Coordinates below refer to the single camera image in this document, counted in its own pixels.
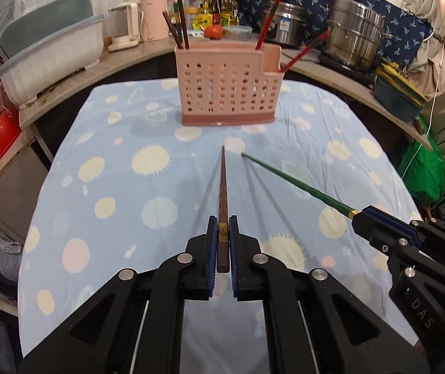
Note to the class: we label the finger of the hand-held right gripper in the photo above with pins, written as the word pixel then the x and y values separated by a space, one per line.
pixel 440 232
pixel 374 233

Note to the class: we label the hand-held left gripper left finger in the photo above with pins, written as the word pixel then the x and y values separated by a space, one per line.
pixel 211 257

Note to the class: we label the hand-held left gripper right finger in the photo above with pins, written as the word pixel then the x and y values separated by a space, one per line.
pixel 234 257

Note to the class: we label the green chopstick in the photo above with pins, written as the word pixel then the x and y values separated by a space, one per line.
pixel 304 187

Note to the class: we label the pink perforated utensil holder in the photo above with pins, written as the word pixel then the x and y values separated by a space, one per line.
pixel 226 85

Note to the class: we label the green plastic bag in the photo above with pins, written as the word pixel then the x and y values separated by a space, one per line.
pixel 423 163

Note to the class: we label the light blue dotted cloth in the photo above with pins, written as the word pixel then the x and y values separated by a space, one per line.
pixel 129 187

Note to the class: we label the black induction cooker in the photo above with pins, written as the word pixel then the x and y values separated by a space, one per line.
pixel 347 68

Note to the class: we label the steel steamer pot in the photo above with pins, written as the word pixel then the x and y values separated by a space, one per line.
pixel 355 31

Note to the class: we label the blue wet wipes packet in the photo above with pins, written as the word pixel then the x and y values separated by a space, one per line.
pixel 196 34

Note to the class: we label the clear food container green lid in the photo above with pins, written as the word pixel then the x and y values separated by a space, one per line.
pixel 238 32

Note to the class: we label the red tomato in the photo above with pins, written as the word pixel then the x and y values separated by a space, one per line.
pixel 213 32

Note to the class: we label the steel rice cooker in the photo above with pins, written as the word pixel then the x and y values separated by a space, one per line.
pixel 288 23

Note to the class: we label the grey wooden shelf unit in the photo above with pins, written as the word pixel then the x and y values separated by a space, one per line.
pixel 35 113

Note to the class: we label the yellow seasoning packet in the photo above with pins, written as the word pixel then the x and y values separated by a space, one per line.
pixel 205 21

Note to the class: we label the tin can with yellow lid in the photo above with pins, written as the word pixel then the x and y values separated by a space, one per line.
pixel 193 17

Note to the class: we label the pink electric kettle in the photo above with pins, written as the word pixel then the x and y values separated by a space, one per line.
pixel 154 19

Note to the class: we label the white glass kettle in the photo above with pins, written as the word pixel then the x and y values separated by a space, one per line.
pixel 123 27

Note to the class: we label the dark soy sauce bottle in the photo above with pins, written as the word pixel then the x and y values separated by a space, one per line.
pixel 215 9

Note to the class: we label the yellow cooking oil bottle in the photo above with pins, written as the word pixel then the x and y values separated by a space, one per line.
pixel 230 9

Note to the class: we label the white dish tub with lid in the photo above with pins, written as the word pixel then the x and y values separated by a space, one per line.
pixel 51 62

